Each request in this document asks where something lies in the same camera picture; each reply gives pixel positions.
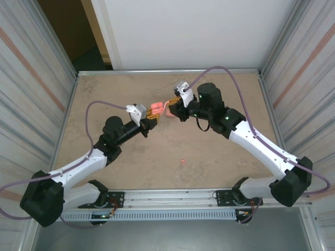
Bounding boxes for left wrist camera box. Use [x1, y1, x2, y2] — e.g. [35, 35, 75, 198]
[125, 104, 148, 126]

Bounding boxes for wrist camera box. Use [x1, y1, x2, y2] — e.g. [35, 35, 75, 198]
[172, 81, 195, 108]
[125, 104, 148, 126]

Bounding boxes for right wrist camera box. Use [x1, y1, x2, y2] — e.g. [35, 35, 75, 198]
[172, 81, 195, 108]

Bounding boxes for thin black gripper wire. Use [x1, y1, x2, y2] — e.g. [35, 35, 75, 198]
[195, 117, 210, 133]

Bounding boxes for thin aluminium table rail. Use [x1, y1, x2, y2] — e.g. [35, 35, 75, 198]
[76, 68, 262, 77]

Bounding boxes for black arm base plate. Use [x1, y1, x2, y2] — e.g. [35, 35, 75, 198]
[104, 191, 125, 209]
[216, 189, 263, 207]

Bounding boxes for wide aluminium mounting rail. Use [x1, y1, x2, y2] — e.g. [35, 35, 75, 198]
[62, 187, 314, 211]

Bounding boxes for white door frame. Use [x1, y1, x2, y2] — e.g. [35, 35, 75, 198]
[90, 0, 124, 71]

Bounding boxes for grey slotted cable duct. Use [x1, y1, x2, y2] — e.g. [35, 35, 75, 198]
[60, 209, 238, 222]

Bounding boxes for aluminium corner post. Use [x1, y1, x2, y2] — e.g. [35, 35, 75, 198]
[32, 0, 79, 79]
[260, 0, 308, 76]

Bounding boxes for striped enclosure side panel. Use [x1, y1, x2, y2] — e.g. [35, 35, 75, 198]
[258, 0, 335, 225]
[0, 0, 79, 236]

